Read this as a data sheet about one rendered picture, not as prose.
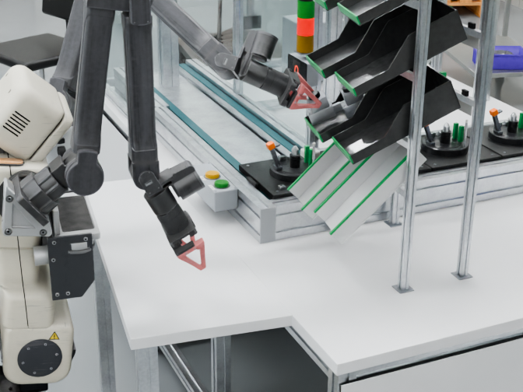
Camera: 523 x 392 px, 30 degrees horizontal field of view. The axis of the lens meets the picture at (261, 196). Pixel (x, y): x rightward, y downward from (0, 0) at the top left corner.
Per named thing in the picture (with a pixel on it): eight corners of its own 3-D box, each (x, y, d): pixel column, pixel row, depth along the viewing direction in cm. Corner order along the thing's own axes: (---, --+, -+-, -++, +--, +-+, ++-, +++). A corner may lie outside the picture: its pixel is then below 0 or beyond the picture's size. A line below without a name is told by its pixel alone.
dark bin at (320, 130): (322, 143, 233) (310, 117, 230) (307, 125, 245) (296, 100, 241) (425, 89, 234) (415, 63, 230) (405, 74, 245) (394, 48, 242)
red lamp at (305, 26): (301, 36, 276) (301, 19, 274) (293, 33, 280) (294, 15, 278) (317, 35, 278) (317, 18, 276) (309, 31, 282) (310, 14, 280)
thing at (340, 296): (336, 376, 206) (337, 364, 205) (129, 144, 331) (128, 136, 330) (804, 256, 259) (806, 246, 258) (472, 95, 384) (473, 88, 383)
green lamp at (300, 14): (301, 19, 274) (302, 2, 272) (294, 15, 278) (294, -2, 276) (317, 18, 276) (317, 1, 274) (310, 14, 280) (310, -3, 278)
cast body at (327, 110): (312, 126, 238) (302, 102, 234) (310, 118, 242) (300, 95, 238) (344, 112, 237) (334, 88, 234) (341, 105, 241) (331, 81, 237)
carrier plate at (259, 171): (273, 202, 259) (273, 194, 258) (238, 170, 279) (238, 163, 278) (352, 188, 268) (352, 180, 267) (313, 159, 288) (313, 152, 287)
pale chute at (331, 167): (313, 219, 240) (301, 209, 238) (298, 198, 252) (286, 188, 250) (393, 138, 237) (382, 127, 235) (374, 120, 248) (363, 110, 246)
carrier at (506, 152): (502, 162, 287) (507, 122, 282) (455, 136, 307) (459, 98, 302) (567, 151, 296) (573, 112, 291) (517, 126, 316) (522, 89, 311)
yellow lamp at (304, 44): (300, 54, 278) (301, 36, 276) (293, 50, 282) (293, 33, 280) (316, 52, 280) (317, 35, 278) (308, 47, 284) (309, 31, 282)
